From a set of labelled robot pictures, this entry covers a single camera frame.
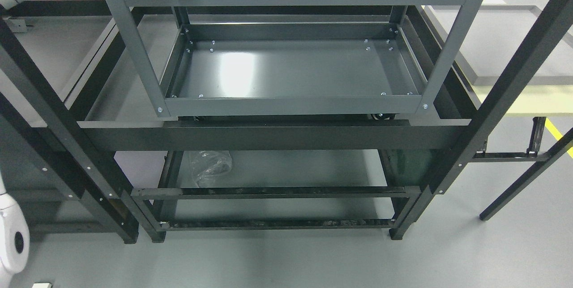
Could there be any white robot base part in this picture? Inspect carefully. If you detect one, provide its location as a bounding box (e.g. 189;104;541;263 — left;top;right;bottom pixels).
0;179;30;282

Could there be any grey metal shelf unit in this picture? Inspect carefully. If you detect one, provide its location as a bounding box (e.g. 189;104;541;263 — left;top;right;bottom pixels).
106;0;483;118

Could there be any black metal rack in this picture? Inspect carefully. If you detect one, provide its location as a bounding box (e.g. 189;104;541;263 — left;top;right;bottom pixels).
1;0;572;244

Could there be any clear plastic bag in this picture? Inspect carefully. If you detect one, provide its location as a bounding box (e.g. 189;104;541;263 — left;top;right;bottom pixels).
189;150;233;188

